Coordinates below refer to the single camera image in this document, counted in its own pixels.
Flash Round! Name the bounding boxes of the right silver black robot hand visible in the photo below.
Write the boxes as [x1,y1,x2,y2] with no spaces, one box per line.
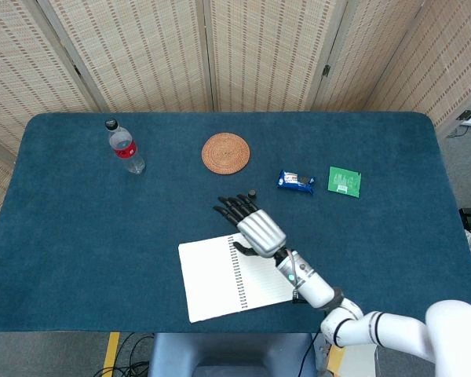
[213,192,287,259]

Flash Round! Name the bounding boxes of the white spiral notebook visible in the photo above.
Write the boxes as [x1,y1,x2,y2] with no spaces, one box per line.
[177,232,296,324]

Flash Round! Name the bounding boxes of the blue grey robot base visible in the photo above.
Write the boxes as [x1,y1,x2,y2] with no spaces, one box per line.
[148,332,319,377]

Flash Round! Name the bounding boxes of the blue cookie snack packet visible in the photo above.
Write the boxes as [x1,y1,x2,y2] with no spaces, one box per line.
[276,169,316,196]

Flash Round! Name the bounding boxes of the round woven rattan coaster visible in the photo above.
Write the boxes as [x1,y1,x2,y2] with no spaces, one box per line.
[201,132,251,175]

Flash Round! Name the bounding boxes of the green foil sachet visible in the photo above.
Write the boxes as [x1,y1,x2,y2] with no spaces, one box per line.
[327,166,363,199]

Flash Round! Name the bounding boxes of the clear plastic cola bottle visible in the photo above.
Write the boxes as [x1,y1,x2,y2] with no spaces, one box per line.
[104,119,147,176]

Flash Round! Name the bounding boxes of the blue felt table cloth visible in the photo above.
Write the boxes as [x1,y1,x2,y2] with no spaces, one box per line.
[0,112,471,334]

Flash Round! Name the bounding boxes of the woven bamboo folding screen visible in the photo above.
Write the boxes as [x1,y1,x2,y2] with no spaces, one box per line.
[0,0,471,252]

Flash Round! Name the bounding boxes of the black floor cables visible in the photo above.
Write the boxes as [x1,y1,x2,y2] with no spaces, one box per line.
[90,332,156,377]

